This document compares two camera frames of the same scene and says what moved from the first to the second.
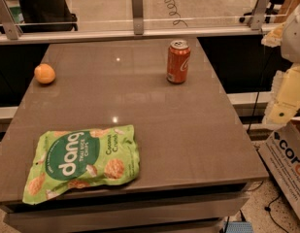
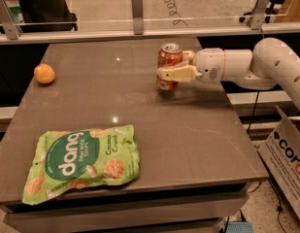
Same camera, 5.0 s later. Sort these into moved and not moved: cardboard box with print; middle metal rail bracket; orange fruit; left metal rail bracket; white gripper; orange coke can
Moved: orange coke can; white gripper
Not moved: left metal rail bracket; middle metal rail bracket; orange fruit; cardboard box with print
